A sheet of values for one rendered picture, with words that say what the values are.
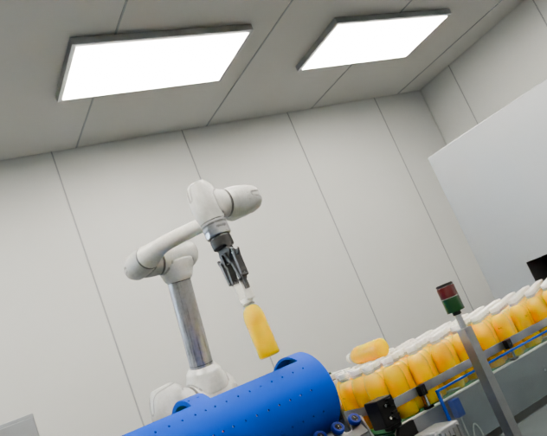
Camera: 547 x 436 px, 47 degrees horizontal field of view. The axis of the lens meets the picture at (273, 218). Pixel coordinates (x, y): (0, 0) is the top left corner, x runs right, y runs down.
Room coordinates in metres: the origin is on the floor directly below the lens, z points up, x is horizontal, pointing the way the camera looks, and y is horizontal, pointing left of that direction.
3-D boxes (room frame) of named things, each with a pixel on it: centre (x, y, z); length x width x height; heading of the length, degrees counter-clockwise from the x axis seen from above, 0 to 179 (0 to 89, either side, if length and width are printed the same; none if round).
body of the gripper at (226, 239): (2.07, 0.19, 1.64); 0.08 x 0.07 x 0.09; 36
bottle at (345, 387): (2.34, -0.02, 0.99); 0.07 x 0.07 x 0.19
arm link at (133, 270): (2.50, 0.57, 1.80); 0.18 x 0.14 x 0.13; 43
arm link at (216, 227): (2.07, 0.19, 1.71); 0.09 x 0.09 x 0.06
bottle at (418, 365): (2.31, -0.28, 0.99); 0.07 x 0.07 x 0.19
